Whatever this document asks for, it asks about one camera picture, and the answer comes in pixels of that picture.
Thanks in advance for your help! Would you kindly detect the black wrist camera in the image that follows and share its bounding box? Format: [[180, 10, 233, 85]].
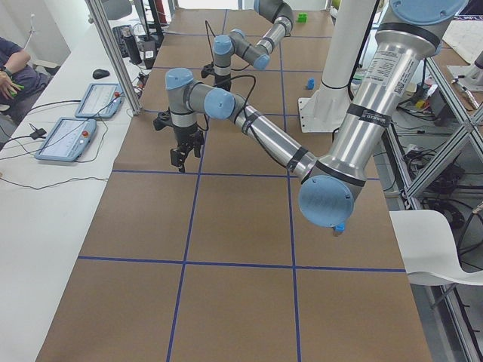
[[152, 110, 173, 131]]

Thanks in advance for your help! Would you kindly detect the seated person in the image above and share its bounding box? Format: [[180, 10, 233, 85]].
[[1, 38, 51, 126]]

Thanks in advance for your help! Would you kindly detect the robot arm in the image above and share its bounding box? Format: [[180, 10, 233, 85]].
[[183, 1, 300, 168], [165, 1, 465, 228]]

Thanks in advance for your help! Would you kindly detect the green block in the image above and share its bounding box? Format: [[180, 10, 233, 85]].
[[297, 12, 308, 23]]

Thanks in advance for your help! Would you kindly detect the black water bottle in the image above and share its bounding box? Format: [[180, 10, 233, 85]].
[[122, 27, 142, 65]]

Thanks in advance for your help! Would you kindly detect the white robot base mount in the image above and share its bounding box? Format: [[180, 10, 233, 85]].
[[298, 0, 378, 133]]

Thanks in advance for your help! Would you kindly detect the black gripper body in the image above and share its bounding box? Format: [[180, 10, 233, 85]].
[[174, 126, 204, 151], [214, 74, 231, 91]]

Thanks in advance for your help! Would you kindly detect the lower teach pendant tablet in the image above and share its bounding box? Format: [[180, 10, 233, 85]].
[[35, 117, 97, 162]]

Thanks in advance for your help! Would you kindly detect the black keyboard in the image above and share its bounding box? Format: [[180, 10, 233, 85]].
[[112, 25, 133, 58]]

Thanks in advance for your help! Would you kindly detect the upper teach pendant tablet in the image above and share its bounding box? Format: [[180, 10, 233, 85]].
[[75, 83, 124, 118]]

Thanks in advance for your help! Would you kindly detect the black computer mouse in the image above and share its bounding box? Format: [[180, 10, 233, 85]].
[[92, 69, 110, 80]]

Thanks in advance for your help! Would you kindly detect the white chair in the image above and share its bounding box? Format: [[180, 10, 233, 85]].
[[389, 210, 482, 286]]

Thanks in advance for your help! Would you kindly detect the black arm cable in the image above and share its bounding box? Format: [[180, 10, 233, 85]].
[[203, 74, 257, 131]]

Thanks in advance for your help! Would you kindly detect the teach pendant tablet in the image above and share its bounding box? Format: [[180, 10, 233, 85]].
[[35, 117, 97, 162], [75, 83, 124, 118]]

